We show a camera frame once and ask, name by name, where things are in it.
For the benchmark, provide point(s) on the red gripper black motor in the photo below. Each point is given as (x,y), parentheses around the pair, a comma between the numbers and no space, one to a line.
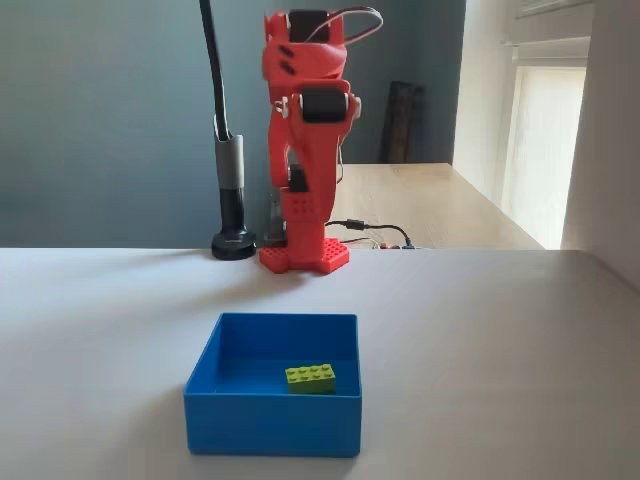
(316,145)

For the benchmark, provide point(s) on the green lego brick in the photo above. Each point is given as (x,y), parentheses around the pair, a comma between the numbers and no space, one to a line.
(310,382)

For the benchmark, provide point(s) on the red robot arm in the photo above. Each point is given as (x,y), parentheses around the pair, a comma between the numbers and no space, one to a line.
(300,235)

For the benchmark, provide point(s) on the blue plastic box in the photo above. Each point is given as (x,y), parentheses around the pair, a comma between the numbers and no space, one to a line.
(272,425)

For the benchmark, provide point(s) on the dark wooden board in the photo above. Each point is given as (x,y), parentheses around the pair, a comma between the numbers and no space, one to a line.
(402,125)

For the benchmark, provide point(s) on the black gooseneck stand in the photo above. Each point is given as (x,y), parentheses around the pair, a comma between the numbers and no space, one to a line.
(230,165)

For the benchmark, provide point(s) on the light wooden table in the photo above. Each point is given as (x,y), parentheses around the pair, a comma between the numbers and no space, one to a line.
(425,200)

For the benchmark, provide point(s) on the small circuit board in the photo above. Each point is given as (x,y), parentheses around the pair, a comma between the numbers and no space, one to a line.
(387,245)

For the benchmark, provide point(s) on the white window blind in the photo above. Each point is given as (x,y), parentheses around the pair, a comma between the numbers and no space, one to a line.
(545,150)

